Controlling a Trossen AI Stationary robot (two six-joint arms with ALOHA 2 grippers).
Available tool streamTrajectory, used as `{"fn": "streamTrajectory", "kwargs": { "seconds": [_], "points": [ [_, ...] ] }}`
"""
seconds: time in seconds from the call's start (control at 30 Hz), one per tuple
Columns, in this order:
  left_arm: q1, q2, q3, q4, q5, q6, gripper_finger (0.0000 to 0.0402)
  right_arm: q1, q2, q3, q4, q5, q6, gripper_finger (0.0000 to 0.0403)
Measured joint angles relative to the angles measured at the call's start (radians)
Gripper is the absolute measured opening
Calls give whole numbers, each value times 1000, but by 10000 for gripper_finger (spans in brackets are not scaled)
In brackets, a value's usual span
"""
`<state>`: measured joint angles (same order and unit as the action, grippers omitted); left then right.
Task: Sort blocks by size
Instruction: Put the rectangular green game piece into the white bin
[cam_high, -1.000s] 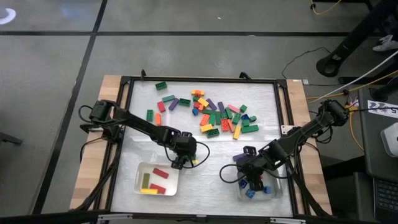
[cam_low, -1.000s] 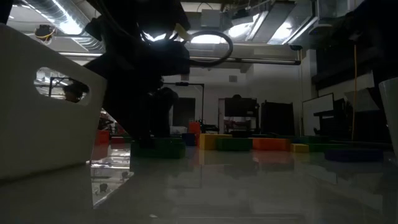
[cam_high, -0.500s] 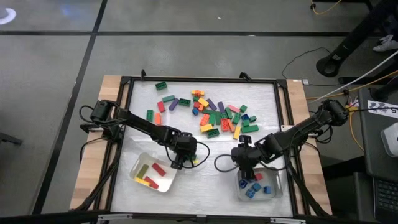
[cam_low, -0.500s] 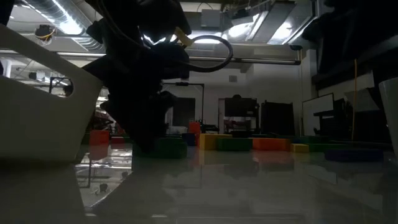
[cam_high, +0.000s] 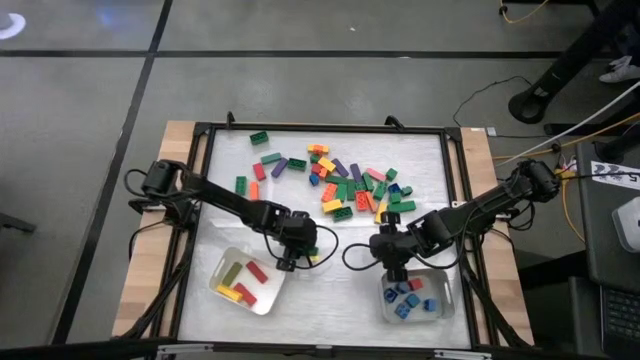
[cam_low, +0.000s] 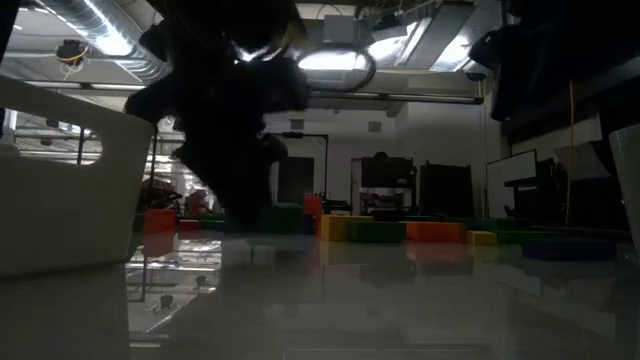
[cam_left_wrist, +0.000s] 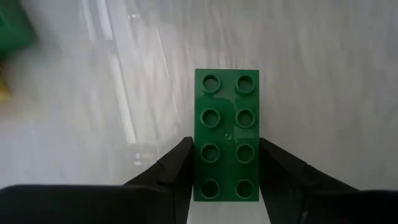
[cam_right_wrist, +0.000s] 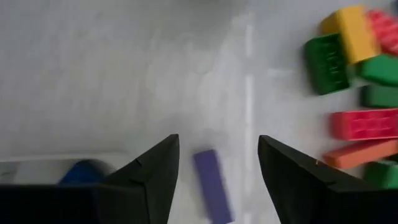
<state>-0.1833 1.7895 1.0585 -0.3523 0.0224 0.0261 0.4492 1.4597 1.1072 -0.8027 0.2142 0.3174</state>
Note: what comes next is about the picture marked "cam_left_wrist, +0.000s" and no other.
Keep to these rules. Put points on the green studded brick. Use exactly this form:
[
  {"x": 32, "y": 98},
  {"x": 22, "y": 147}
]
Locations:
[{"x": 226, "y": 133}]

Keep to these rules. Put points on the green long block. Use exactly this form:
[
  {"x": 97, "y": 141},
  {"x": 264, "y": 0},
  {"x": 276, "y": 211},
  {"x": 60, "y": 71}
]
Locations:
[{"x": 12, "y": 28}]

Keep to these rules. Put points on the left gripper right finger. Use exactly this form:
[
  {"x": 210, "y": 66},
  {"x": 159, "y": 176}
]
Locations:
[{"x": 280, "y": 186}]

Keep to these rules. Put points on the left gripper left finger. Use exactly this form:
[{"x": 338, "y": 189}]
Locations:
[{"x": 177, "y": 186}]

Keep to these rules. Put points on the yellow long block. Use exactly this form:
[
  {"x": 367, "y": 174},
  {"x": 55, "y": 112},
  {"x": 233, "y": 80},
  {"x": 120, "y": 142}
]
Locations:
[{"x": 3, "y": 90}]

